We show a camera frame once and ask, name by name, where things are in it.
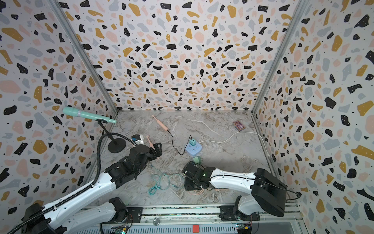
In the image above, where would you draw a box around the green plug adapter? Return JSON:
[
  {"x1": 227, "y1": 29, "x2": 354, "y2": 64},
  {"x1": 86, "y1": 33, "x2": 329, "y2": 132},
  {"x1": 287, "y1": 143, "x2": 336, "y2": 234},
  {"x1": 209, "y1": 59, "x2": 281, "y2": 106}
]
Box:
[{"x1": 193, "y1": 157, "x2": 202, "y2": 164}]

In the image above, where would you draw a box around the pink cable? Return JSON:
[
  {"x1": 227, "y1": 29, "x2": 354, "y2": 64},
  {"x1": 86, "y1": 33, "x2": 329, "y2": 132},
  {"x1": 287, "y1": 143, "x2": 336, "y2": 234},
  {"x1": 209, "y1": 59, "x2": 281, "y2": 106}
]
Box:
[{"x1": 186, "y1": 187, "x2": 223, "y2": 195}]

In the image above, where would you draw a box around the teal plug adapter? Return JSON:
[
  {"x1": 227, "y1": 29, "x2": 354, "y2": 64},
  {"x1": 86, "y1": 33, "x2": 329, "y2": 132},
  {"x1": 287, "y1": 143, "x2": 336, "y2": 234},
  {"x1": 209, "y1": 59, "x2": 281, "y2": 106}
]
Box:
[{"x1": 189, "y1": 138, "x2": 196, "y2": 146}]

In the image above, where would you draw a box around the pink toothbrush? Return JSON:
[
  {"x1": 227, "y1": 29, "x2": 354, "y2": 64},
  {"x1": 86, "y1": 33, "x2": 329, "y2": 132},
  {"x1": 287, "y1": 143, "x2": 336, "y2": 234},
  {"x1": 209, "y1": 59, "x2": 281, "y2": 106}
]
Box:
[
  {"x1": 146, "y1": 135, "x2": 154, "y2": 149},
  {"x1": 152, "y1": 115, "x2": 169, "y2": 132}
]

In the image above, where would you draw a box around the black charging cable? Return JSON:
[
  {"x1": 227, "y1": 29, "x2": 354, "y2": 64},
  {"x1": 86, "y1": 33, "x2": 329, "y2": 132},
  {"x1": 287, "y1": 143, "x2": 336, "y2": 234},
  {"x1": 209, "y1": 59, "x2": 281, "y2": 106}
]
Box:
[{"x1": 167, "y1": 130, "x2": 193, "y2": 156}]

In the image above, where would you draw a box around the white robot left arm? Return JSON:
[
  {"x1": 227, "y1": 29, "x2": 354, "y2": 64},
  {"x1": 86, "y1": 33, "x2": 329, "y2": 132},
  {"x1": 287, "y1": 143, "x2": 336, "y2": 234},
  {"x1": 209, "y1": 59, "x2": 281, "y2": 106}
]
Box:
[{"x1": 20, "y1": 143, "x2": 163, "y2": 234}]

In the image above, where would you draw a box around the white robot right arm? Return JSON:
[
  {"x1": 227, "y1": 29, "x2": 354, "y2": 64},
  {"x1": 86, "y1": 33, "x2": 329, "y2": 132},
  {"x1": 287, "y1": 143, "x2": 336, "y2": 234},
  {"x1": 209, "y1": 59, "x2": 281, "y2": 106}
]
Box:
[{"x1": 182, "y1": 161, "x2": 287, "y2": 217}]

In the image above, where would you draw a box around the black microphone stand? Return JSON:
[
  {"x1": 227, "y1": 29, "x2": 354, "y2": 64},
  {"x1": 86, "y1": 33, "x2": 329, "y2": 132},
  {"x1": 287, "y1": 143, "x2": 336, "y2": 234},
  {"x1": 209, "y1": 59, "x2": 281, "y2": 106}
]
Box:
[{"x1": 96, "y1": 119, "x2": 126, "y2": 153}]

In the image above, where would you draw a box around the light blue power strip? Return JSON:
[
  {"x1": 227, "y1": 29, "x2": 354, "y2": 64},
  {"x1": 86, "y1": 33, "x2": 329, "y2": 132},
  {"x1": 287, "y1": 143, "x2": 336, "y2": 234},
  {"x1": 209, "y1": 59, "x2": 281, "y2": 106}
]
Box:
[{"x1": 186, "y1": 142, "x2": 202, "y2": 157}]

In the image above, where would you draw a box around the small colourful card box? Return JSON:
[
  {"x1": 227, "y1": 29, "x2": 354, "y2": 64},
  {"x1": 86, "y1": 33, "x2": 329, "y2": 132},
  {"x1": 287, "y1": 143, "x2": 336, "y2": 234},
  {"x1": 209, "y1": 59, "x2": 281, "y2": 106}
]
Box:
[{"x1": 233, "y1": 121, "x2": 245, "y2": 132}]

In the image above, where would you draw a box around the black corrugated conduit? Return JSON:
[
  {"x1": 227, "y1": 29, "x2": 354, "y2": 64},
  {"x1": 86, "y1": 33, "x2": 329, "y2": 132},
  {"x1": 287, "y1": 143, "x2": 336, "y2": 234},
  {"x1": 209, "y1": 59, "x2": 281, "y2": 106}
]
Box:
[{"x1": 8, "y1": 133, "x2": 135, "y2": 234}]

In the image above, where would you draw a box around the mint green microphone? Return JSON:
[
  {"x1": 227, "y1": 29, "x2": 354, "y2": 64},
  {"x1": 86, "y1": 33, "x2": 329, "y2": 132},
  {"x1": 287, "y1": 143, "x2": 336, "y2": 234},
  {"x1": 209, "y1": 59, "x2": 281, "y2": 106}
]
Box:
[{"x1": 63, "y1": 107, "x2": 116, "y2": 124}]

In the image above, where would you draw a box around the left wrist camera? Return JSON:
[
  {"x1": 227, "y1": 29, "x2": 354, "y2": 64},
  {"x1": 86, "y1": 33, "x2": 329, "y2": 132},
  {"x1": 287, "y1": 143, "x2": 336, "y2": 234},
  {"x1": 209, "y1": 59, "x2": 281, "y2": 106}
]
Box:
[{"x1": 131, "y1": 134, "x2": 144, "y2": 145}]

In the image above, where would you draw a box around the teal coiled cable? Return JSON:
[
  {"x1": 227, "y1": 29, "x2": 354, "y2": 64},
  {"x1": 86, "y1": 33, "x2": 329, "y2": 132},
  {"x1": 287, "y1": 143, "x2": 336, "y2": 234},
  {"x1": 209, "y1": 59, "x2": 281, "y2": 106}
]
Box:
[{"x1": 147, "y1": 165, "x2": 186, "y2": 196}]

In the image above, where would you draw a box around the white power strip cable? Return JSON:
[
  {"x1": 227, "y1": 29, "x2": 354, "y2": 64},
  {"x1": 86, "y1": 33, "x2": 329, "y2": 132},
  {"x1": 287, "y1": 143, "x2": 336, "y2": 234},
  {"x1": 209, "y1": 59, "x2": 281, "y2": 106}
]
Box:
[{"x1": 198, "y1": 131, "x2": 269, "y2": 159}]

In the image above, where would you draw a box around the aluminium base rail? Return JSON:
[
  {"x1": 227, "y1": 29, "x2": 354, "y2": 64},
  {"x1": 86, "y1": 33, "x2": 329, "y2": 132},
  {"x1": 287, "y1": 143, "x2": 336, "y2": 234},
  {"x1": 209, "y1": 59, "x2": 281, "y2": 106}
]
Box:
[{"x1": 65, "y1": 203, "x2": 308, "y2": 234}]

